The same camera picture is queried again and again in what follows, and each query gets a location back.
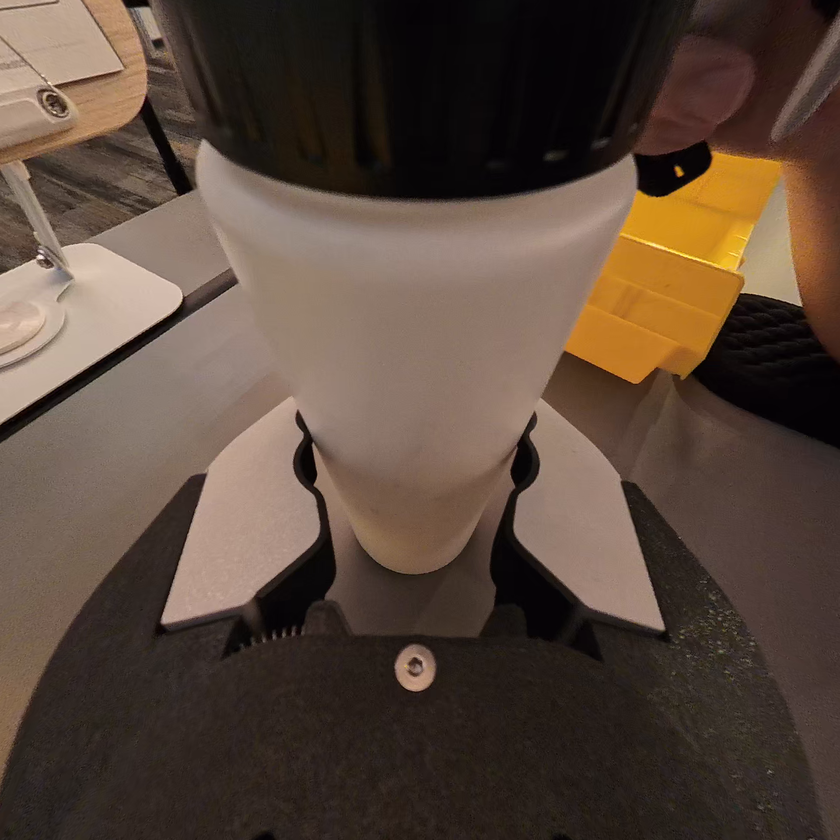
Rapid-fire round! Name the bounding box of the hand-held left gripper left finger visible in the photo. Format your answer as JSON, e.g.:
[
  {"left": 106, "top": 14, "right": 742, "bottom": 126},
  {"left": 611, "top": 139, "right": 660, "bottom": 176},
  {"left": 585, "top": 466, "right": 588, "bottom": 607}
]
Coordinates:
[{"left": 159, "top": 410, "right": 337, "bottom": 641}]

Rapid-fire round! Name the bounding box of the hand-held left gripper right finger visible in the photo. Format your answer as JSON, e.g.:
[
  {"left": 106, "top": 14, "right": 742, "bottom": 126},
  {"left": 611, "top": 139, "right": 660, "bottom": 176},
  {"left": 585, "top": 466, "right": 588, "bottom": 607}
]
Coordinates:
[{"left": 491, "top": 410, "right": 665, "bottom": 641}]

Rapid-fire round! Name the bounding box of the yellow plastic bin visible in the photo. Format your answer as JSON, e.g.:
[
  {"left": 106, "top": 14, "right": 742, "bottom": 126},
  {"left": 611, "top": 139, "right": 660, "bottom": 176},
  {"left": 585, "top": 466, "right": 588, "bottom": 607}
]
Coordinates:
[{"left": 566, "top": 152, "right": 783, "bottom": 383}]

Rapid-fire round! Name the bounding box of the white plastic bottle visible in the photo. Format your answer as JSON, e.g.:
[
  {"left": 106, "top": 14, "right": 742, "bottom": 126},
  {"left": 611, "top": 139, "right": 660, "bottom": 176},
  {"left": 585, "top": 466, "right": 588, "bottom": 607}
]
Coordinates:
[{"left": 196, "top": 141, "right": 641, "bottom": 575}]

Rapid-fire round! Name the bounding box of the black bottle lid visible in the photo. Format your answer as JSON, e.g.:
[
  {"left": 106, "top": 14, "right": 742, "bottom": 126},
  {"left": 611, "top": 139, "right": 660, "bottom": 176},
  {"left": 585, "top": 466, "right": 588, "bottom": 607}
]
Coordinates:
[{"left": 154, "top": 0, "right": 697, "bottom": 201}]

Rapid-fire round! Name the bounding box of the person's right hand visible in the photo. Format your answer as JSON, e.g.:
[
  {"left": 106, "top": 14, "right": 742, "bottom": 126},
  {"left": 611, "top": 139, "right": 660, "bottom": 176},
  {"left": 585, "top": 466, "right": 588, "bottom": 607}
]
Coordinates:
[{"left": 640, "top": 0, "right": 840, "bottom": 163}]

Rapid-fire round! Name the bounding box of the black wrist rest pad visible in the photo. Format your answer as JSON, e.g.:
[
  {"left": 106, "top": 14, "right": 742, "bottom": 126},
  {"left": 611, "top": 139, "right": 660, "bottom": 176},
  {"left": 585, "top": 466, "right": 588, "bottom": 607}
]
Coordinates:
[{"left": 692, "top": 294, "right": 840, "bottom": 449}]

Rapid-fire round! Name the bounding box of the white stand base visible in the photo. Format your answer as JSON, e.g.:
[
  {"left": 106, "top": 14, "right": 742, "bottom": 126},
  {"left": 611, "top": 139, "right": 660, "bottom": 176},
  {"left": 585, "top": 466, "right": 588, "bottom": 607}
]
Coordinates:
[{"left": 0, "top": 92, "right": 183, "bottom": 424}]

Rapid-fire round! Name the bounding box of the wooden document board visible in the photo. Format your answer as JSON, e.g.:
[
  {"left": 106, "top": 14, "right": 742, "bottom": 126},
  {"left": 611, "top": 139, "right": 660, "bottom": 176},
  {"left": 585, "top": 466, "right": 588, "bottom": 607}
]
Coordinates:
[{"left": 0, "top": 0, "right": 148, "bottom": 165}]

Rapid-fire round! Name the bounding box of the printed instruction sheet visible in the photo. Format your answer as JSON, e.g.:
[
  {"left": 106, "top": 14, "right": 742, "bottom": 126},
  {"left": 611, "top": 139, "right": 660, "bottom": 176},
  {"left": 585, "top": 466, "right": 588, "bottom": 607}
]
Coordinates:
[{"left": 0, "top": 0, "right": 126, "bottom": 99}]

